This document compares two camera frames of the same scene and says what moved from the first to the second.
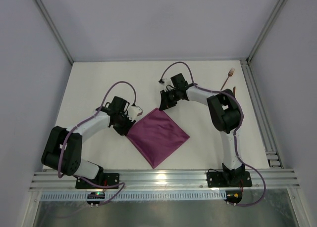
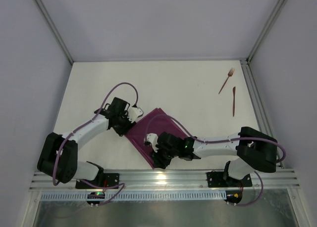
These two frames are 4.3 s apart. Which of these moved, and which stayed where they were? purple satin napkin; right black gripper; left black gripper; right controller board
Moved: right black gripper
Stayed: left black gripper; right controller board; purple satin napkin
